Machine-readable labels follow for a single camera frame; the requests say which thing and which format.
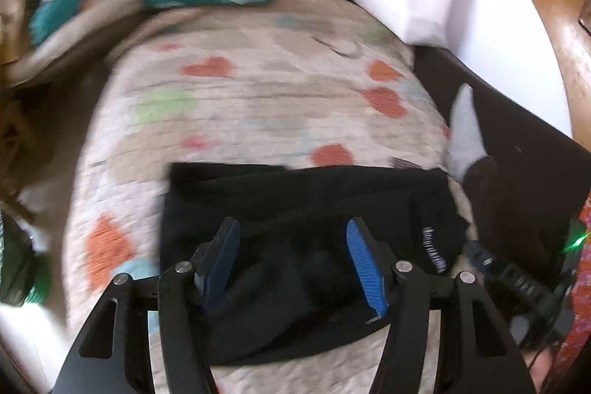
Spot patterned quilted bedspread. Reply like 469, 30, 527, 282
62, 0, 468, 394

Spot brown trouser leg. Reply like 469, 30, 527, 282
462, 156, 590, 288

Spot green mesh waste basket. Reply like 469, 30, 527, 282
0, 211, 51, 307

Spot beige lounge cushion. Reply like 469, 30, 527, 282
5, 0, 146, 89

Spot teal folded cloth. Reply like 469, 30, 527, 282
29, 0, 83, 46

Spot black pants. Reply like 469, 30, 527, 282
159, 163, 468, 366

